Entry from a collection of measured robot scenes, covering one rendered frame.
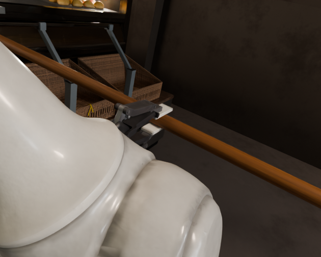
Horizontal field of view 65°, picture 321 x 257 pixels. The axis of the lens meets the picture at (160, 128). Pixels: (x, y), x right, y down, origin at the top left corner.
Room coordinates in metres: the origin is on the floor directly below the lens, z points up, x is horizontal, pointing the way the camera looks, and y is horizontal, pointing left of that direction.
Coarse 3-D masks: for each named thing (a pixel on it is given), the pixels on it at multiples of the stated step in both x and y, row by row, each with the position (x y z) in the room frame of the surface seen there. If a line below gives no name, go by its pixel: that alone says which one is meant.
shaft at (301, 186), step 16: (16, 48) 0.68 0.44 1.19; (48, 64) 0.62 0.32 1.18; (80, 80) 0.57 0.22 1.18; (112, 96) 0.53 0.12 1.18; (128, 96) 0.53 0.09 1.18; (176, 128) 0.46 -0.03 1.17; (192, 128) 0.46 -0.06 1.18; (208, 144) 0.43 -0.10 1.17; (224, 144) 0.42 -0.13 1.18; (240, 160) 0.40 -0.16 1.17; (256, 160) 0.40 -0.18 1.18; (272, 176) 0.37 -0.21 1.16; (288, 176) 0.37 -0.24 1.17; (304, 192) 0.35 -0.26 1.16; (320, 192) 0.35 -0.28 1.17; (320, 208) 0.34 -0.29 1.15
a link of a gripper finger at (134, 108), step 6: (132, 102) 0.41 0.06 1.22; (138, 102) 0.42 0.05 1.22; (144, 102) 0.43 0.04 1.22; (126, 108) 0.36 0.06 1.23; (132, 108) 0.38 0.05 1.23; (138, 108) 0.39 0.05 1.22; (144, 108) 0.41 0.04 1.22; (150, 108) 0.43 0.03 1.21; (126, 114) 0.36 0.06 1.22; (132, 114) 0.38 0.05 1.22; (138, 114) 0.39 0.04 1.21
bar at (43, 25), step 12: (0, 24) 1.03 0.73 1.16; (12, 24) 1.07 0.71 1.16; (24, 24) 1.12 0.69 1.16; (36, 24) 1.17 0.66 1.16; (48, 24) 1.23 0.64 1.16; (60, 24) 1.29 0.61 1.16; (72, 24) 1.36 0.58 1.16; (84, 24) 1.44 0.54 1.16; (96, 24) 1.53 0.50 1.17; (108, 24) 1.62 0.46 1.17; (48, 48) 1.17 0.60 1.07; (120, 48) 1.59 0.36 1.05; (60, 60) 1.15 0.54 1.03; (132, 72) 1.53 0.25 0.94; (72, 84) 1.10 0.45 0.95; (132, 84) 1.55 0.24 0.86; (72, 96) 1.10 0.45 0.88; (72, 108) 1.10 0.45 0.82
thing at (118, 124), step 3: (111, 120) 0.35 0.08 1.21; (117, 123) 0.35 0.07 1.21; (120, 123) 0.35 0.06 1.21; (123, 123) 0.36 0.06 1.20; (117, 126) 0.35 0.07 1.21; (120, 126) 0.35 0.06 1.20; (123, 126) 0.36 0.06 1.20; (126, 126) 0.37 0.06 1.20; (120, 129) 0.35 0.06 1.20; (123, 129) 0.36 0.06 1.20; (126, 129) 0.37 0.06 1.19; (129, 129) 0.38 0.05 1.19; (123, 132) 0.36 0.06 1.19
